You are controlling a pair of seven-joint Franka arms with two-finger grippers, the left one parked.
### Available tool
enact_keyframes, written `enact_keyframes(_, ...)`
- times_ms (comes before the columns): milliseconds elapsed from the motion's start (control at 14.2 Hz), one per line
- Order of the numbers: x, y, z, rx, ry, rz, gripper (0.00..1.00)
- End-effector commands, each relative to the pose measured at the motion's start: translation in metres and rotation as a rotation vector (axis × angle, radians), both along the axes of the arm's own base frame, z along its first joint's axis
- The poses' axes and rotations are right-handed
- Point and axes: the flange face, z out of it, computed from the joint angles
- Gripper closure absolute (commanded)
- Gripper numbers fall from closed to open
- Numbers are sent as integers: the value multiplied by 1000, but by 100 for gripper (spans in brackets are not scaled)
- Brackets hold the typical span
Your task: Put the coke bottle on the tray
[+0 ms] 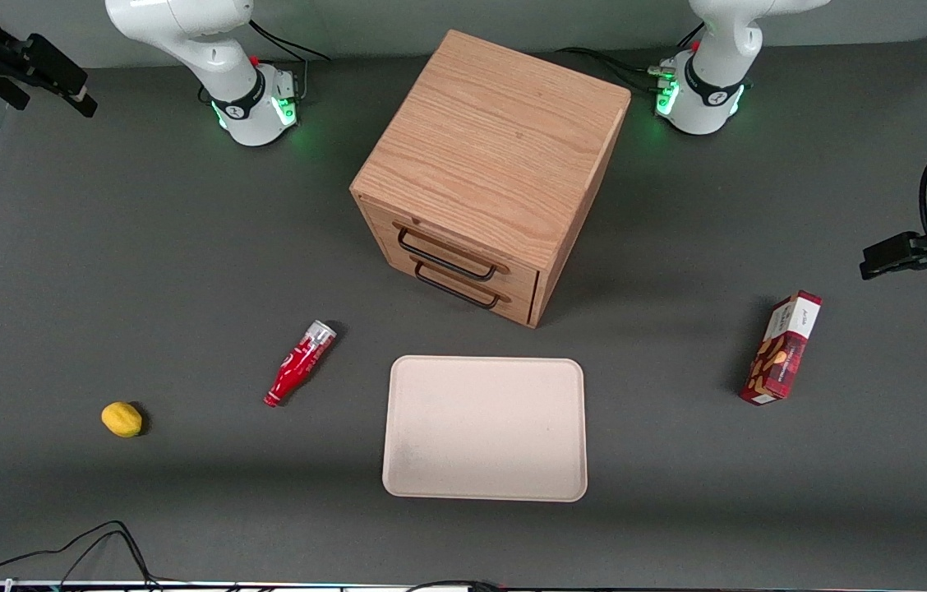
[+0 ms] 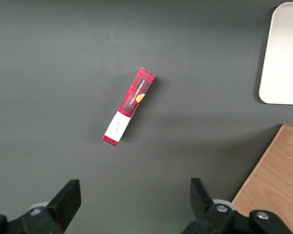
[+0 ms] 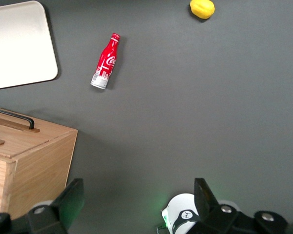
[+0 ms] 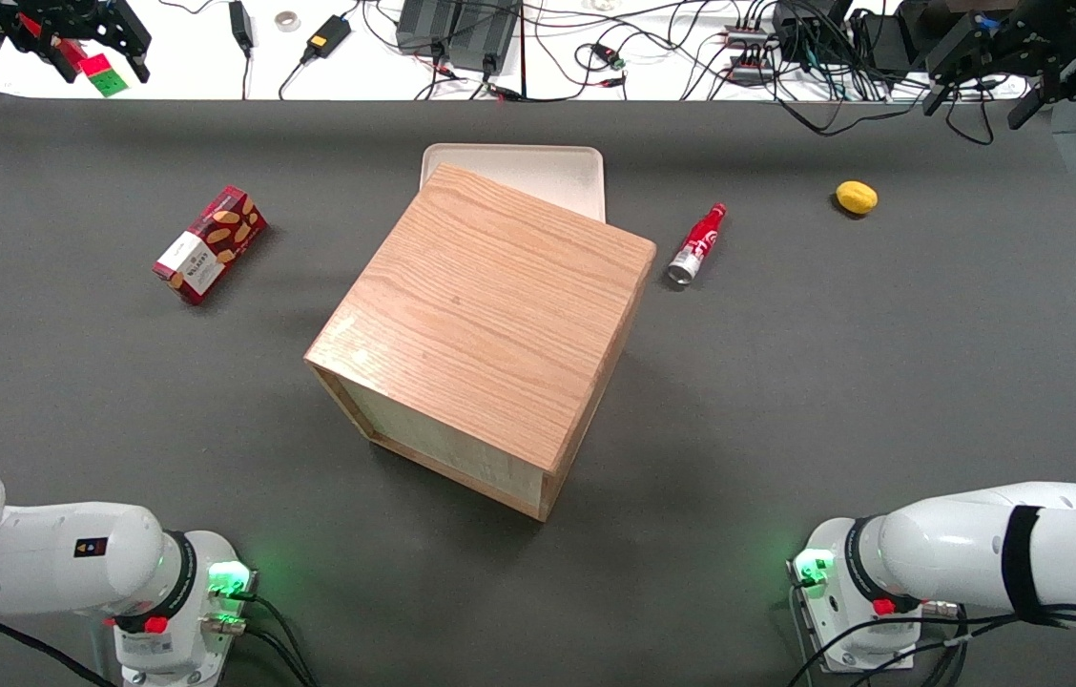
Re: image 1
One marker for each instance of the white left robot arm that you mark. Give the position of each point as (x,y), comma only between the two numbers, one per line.
(714,74)

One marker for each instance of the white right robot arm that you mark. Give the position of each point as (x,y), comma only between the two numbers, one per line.
(217,57)

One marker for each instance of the red ketchup bottle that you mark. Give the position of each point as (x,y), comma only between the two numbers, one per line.
(299,366)

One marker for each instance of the beige rectangular tray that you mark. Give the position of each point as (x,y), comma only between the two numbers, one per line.
(484,427)

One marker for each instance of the red plaid cookie box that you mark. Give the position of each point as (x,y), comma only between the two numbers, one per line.
(780,349)

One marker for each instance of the yellow lemon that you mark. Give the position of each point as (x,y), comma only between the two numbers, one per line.
(122,418)

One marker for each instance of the wooden drawer front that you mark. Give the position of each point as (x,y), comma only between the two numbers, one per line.
(513,300)
(447,238)

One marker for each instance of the wooden drawer cabinet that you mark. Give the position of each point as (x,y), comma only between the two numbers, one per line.
(496,140)

